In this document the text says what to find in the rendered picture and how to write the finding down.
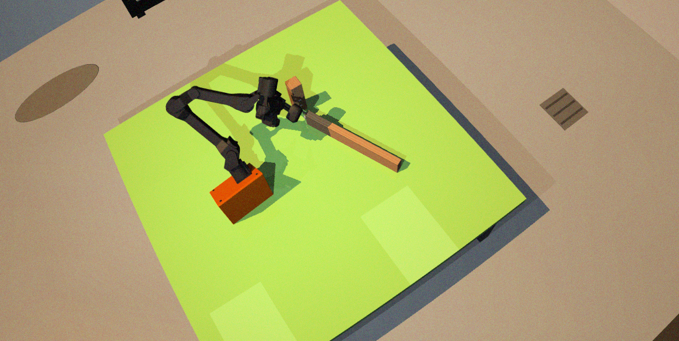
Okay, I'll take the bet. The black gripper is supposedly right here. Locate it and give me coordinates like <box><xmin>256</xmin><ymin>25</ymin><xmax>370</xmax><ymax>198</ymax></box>
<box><xmin>271</xmin><ymin>91</ymin><xmax>303</xmax><ymax>123</ymax></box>

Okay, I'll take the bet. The wooden post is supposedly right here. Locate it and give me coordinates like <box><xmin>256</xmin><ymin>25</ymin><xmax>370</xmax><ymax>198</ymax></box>
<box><xmin>285</xmin><ymin>76</ymin><xmax>307</xmax><ymax>110</ymax></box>

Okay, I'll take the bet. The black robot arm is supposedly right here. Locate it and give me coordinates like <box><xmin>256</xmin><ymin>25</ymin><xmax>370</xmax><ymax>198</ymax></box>
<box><xmin>166</xmin><ymin>77</ymin><xmax>280</xmax><ymax>184</ymax></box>

